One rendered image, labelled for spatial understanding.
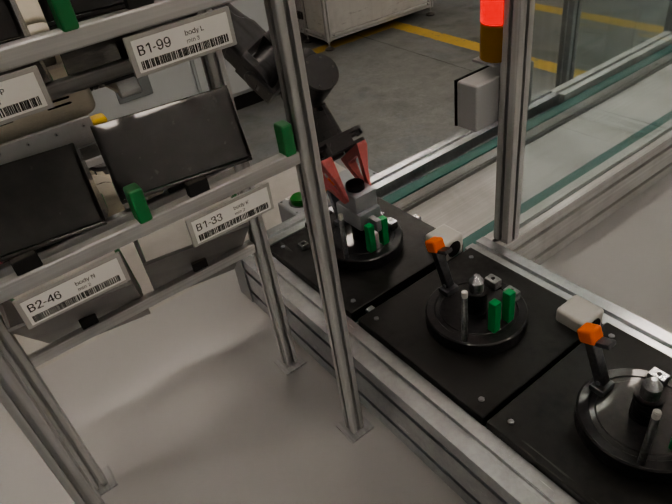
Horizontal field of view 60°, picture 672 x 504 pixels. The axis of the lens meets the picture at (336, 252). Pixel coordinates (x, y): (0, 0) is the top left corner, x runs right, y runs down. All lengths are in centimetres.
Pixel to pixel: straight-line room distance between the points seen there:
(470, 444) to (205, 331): 54
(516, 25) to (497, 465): 55
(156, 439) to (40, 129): 78
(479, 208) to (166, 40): 81
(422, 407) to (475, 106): 42
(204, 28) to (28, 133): 99
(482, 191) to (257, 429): 65
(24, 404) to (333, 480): 42
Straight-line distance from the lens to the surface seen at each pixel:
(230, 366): 100
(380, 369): 81
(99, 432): 100
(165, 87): 399
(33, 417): 59
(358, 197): 92
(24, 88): 46
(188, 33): 49
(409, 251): 98
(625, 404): 76
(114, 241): 52
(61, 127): 143
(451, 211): 117
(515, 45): 86
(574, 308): 86
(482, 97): 88
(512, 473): 73
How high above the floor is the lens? 157
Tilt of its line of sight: 37 degrees down
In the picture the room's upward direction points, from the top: 9 degrees counter-clockwise
